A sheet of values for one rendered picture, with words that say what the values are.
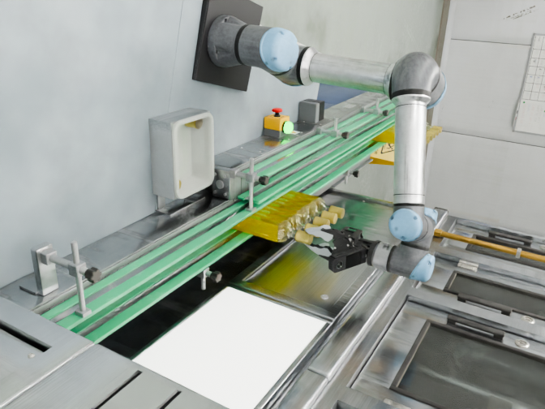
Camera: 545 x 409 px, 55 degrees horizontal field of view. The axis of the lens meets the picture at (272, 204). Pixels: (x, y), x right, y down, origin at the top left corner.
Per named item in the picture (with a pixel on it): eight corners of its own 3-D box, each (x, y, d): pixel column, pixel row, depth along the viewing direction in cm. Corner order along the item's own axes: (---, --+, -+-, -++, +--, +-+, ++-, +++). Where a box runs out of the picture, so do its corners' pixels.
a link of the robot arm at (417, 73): (431, 35, 124) (427, 242, 121) (439, 51, 134) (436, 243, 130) (383, 42, 130) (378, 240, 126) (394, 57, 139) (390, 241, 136)
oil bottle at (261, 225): (225, 227, 163) (285, 245, 154) (225, 211, 161) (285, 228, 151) (236, 221, 168) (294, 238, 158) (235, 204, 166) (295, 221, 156)
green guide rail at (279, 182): (237, 199, 165) (259, 204, 161) (237, 195, 164) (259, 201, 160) (406, 103, 304) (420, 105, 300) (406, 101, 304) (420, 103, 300)
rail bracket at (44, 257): (20, 294, 114) (92, 329, 104) (7, 224, 108) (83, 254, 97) (39, 284, 118) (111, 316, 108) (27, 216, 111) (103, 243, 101)
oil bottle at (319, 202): (263, 204, 182) (319, 219, 172) (264, 189, 180) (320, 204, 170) (272, 200, 186) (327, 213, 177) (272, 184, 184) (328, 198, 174)
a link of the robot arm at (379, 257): (384, 276, 141) (388, 250, 138) (368, 271, 143) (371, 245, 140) (393, 264, 147) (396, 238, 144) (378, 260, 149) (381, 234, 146)
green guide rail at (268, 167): (237, 176, 162) (259, 182, 158) (237, 174, 161) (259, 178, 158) (408, 90, 301) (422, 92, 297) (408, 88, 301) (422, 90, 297)
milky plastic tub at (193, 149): (153, 195, 150) (178, 201, 146) (148, 118, 141) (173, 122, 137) (192, 178, 164) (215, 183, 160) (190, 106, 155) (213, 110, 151)
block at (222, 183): (210, 196, 164) (229, 201, 161) (210, 167, 160) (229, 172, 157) (216, 192, 167) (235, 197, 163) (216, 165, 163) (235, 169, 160)
